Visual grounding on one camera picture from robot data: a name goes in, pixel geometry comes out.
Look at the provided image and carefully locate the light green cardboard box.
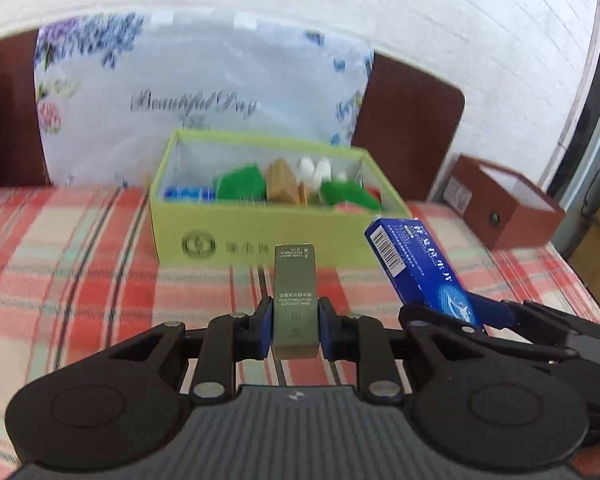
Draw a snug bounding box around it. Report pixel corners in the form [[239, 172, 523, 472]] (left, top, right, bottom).
[[147, 129, 413, 268]]

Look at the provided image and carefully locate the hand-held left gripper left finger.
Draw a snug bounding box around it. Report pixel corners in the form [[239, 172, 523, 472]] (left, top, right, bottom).
[[109, 296, 275, 401]]

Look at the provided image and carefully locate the grey green small box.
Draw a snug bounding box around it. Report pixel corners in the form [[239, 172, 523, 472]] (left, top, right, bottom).
[[272, 244, 320, 360]]

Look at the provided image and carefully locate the blue long box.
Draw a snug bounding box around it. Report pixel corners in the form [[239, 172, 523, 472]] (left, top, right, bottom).
[[364, 217, 486, 333]]

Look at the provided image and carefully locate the gold box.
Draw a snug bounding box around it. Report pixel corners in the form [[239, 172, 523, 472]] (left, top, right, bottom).
[[297, 182, 321, 206], [265, 158, 301, 205]]

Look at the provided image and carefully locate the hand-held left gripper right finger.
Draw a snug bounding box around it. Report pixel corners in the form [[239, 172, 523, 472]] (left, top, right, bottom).
[[316, 296, 481, 403]]

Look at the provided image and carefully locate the brown cardboard box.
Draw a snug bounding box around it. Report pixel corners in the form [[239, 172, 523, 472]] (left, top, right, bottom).
[[442, 154, 567, 251]]

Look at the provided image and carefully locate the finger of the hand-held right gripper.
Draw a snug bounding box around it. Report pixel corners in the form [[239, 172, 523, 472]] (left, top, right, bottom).
[[399, 304, 581, 366], [467, 294, 600, 346]]

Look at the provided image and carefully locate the large green box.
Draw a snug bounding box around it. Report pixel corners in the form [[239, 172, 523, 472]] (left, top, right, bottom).
[[216, 162, 268, 202]]

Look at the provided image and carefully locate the plaid bed sheet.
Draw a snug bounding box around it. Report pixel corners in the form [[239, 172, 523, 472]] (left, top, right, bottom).
[[0, 185, 600, 466]]

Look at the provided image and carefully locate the brown wooden headboard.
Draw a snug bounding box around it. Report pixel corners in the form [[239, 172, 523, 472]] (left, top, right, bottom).
[[0, 30, 466, 203]]

